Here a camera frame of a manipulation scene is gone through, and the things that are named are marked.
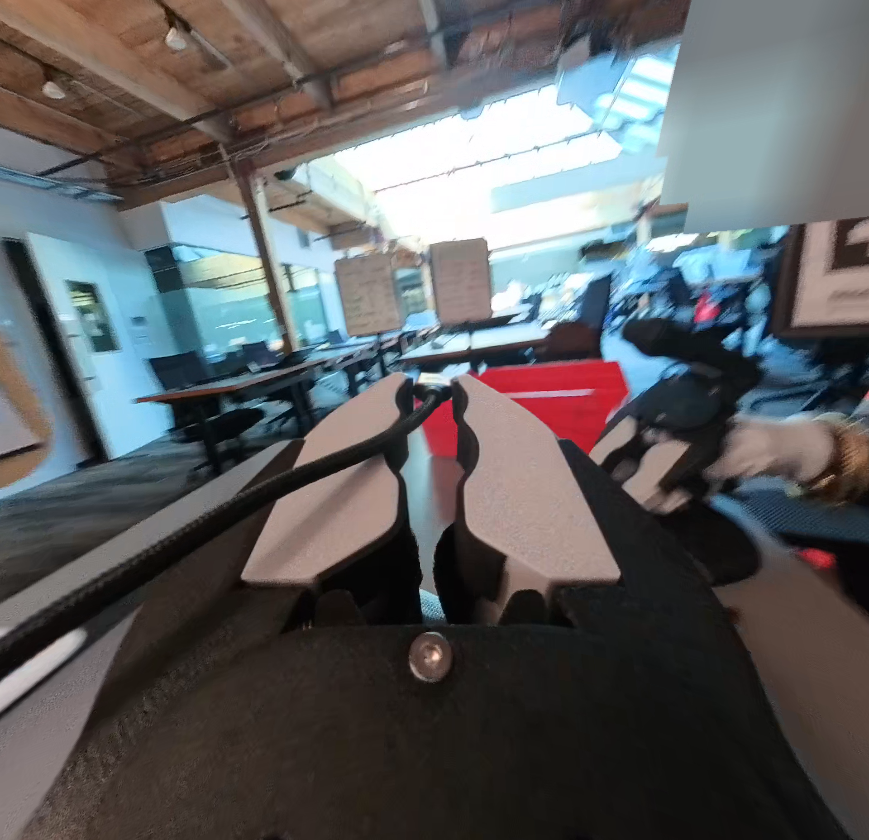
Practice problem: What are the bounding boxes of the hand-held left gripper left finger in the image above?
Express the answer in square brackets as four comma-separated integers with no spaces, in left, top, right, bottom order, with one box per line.
[241,372,413,590]

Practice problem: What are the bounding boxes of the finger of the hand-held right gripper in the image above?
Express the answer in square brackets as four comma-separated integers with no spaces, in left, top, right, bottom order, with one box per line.
[623,439,695,515]
[589,414,645,476]

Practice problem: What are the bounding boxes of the black office chair red item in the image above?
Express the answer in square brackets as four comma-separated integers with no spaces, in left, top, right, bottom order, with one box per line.
[668,266,734,332]

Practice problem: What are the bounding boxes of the framed marker sign on stand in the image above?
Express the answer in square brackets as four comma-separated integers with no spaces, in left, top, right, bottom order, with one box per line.
[770,219,869,340]

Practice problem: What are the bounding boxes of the ceiling mounted grey box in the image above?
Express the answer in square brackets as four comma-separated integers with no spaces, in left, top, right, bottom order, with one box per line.
[555,35,632,111]

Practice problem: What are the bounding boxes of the gold bangle bracelets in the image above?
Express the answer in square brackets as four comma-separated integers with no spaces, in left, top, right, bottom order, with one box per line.
[788,412,869,505]

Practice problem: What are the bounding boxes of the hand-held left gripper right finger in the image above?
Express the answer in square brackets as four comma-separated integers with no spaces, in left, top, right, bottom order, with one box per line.
[451,373,623,605]

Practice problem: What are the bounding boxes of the person's right hand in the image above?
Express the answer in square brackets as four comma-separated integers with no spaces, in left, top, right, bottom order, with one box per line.
[702,414,841,489]

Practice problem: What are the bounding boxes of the red plastic bin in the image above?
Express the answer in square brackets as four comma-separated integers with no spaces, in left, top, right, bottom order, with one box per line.
[422,359,629,457]

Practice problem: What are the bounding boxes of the wooden top desk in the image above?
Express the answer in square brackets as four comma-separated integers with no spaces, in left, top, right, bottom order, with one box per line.
[134,358,327,474]
[397,324,552,372]

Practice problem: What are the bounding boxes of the instruction sign on stand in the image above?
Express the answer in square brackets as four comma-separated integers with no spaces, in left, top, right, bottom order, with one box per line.
[0,331,91,715]

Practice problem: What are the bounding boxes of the phone icon door window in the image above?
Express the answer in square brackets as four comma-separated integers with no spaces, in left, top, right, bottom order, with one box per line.
[66,280,122,354]

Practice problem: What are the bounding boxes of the orange plug USB cable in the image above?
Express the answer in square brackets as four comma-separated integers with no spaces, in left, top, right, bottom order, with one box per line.
[0,372,454,678]

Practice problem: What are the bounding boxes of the whiteboard with green writing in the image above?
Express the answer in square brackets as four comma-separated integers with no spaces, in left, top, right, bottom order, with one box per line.
[333,253,405,379]

